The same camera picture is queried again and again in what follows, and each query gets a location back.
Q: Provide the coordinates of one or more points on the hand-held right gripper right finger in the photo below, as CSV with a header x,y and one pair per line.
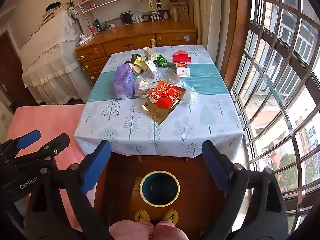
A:
x,y
215,165

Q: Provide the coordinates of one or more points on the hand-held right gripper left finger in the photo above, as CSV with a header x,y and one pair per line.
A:
x,y
96,165

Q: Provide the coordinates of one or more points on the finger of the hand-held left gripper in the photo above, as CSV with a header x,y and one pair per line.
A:
x,y
56,142
27,138

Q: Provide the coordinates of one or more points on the round white rim trash bin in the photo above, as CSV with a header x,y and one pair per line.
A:
x,y
160,188

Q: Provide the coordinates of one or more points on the beige small box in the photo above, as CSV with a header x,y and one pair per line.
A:
x,y
137,70

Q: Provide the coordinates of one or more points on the white lavender carton box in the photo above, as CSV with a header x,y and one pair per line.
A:
x,y
153,68

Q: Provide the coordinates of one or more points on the red paper envelope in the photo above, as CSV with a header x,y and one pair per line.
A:
x,y
181,56

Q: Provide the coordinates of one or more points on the wooden stool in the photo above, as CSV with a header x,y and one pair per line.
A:
x,y
138,158

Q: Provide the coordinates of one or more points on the tree print tablecloth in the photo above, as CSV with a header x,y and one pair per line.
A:
x,y
195,120

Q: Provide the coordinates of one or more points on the dark wooden door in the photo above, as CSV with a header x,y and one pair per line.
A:
x,y
12,75

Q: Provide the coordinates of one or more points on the yellow patterned slipper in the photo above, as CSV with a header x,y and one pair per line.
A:
x,y
142,216
170,215

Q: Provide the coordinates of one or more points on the clear plastic bag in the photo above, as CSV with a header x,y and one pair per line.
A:
x,y
191,95

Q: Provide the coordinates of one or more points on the person's left leg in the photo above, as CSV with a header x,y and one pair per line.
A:
x,y
131,231

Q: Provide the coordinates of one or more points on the white lace covered cabinet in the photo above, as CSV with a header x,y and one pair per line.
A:
x,y
50,62

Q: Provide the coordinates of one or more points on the red cartoon print package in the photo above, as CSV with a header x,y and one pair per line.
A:
x,y
165,96

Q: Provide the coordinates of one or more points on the purple plastic bag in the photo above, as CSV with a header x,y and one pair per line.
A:
x,y
123,80

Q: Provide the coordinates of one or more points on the crumpled white tissue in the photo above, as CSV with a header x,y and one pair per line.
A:
x,y
142,83

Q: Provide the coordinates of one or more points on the round floral placemat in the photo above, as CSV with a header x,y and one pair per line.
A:
x,y
170,76

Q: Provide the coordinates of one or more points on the red white small box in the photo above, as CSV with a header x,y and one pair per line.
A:
x,y
182,70

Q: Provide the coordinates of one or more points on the metal window grille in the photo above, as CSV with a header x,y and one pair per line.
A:
x,y
265,76

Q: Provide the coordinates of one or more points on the black white cloth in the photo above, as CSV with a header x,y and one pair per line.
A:
x,y
129,62

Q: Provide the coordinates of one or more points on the white power strip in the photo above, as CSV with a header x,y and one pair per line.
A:
x,y
87,38

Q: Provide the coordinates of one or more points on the yellow crumpled paper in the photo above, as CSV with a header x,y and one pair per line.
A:
x,y
140,62

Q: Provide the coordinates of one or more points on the green crumpled leaf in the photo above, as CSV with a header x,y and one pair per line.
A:
x,y
162,60

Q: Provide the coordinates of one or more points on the open pale carton box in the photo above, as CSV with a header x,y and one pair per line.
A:
x,y
150,52

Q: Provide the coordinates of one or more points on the patterned hanging bag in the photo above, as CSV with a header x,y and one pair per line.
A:
x,y
74,12

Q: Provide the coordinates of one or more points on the green round hook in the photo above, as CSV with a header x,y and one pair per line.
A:
x,y
152,42

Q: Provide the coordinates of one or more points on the black hat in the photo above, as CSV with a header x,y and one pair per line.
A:
x,y
53,5

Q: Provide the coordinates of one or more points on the wooden desk with drawers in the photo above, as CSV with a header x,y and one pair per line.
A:
x,y
140,31

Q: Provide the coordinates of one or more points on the beige curtain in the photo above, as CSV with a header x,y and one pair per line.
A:
x,y
207,17

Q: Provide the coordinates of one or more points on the white fan-shaped ornament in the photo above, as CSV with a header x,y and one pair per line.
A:
x,y
137,17

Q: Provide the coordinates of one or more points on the white bottle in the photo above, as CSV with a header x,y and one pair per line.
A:
x,y
175,15

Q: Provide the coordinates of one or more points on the cardboard box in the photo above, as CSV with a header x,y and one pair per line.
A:
x,y
183,11

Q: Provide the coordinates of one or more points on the striped black white box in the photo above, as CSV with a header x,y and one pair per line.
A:
x,y
154,16

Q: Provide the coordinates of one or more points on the hanging small doll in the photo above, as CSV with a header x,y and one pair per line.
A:
x,y
158,3

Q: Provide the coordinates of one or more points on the wooden window frame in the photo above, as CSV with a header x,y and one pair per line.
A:
x,y
237,30

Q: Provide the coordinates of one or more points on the black photo frame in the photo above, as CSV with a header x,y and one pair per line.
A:
x,y
125,18

